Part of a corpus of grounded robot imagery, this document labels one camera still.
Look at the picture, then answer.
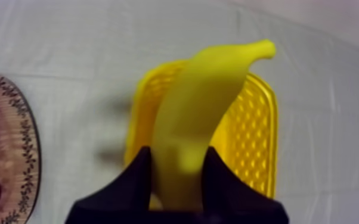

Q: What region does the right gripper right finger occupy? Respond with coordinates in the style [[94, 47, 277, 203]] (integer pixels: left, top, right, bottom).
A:
[[200, 146, 290, 224]]

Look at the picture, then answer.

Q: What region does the yellow plastic basket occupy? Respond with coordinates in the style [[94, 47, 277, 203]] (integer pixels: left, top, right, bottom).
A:
[[124, 58, 279, 200]]

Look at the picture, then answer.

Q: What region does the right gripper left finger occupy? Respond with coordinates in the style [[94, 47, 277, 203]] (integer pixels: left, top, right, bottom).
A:
[[65, 145, 153, 224]]

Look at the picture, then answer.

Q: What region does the round wooden board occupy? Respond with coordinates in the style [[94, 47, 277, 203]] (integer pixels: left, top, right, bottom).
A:
[[0, 72, 42, 224]]

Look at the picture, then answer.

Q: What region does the yellow toy banana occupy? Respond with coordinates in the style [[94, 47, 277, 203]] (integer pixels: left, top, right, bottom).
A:
[[149, 39, 277, 212]]

